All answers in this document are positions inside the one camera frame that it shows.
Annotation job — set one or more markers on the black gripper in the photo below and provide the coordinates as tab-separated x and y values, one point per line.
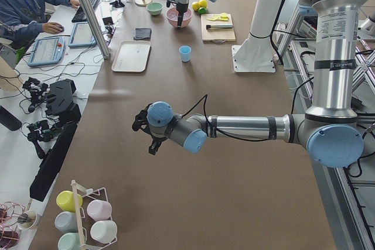
181	9
154	140

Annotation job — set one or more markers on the pink bowl of ice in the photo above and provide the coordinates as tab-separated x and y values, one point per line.
172	17

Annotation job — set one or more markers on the light blue plastic cup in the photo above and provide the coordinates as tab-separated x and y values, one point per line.
185	53

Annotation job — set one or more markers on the pink cup in rack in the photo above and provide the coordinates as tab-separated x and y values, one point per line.
99	210

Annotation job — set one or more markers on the white cup in rack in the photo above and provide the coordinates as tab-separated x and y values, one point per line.
104	231

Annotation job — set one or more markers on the yellow cup in rack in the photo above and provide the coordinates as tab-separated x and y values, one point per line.
65	201

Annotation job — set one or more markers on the grey cup in rack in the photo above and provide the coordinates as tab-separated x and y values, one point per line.
66	222

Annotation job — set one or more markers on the mint cup in rack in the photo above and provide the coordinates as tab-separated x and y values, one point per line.
69	241

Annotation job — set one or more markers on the yellow lemon lower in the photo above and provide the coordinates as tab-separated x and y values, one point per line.
195	6

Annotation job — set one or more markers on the yellow lemon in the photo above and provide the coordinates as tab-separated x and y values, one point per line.
203	3
195	6

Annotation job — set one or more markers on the green lime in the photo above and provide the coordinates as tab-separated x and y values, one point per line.
202	10

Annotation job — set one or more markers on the yellow lemon upper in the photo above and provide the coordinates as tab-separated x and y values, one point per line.
203	3

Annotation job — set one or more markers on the mint green bowl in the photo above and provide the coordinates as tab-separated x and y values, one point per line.
154	8

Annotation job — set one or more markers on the steel muddler black tip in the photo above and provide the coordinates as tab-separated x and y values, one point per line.
219	27

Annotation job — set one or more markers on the yellow plastic knife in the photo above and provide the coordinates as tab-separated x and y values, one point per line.
220	20

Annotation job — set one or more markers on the dark grey cloth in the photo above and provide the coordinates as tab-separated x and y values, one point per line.
142	33

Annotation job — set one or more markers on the lemon slice left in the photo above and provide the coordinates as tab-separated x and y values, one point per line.
224	15

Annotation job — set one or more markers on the bamboo cutting board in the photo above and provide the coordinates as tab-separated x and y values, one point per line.
217	36

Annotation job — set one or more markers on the beige rabbit tray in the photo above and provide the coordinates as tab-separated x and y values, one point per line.
131	56

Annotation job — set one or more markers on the blue teach pendant far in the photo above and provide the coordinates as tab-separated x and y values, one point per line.
81	36

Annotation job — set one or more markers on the blue teach pendant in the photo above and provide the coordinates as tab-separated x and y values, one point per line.
81	36
47	51

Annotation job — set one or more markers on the black computer mouse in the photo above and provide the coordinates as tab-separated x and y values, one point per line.
60	28

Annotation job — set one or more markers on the blue teach pendant near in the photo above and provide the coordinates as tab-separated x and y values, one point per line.
47	51

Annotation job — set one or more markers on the person in blue hoodie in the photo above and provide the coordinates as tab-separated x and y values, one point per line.
23	20

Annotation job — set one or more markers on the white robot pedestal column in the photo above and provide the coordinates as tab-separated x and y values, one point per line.
255	54

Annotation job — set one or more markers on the white wire cup rack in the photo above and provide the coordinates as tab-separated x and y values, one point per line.
82	197

